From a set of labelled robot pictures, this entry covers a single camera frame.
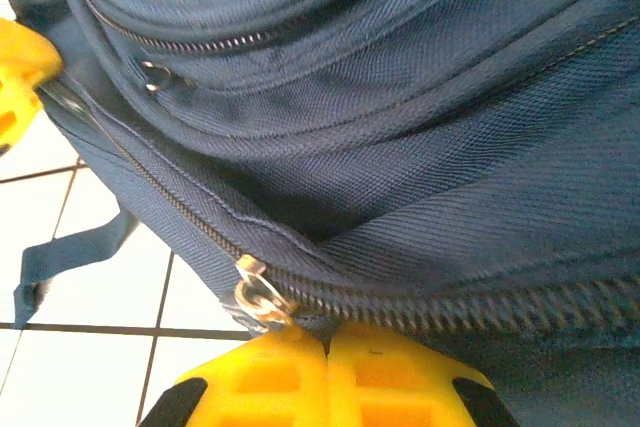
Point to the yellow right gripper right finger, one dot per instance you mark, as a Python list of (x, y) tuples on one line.
[(390, 387)]

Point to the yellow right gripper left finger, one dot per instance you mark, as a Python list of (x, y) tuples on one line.
[(270, 387)]

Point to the navy blue backpack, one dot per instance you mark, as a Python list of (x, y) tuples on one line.
[(400, 147)]

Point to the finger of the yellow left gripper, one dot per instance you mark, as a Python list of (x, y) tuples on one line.
[(20, 62)]

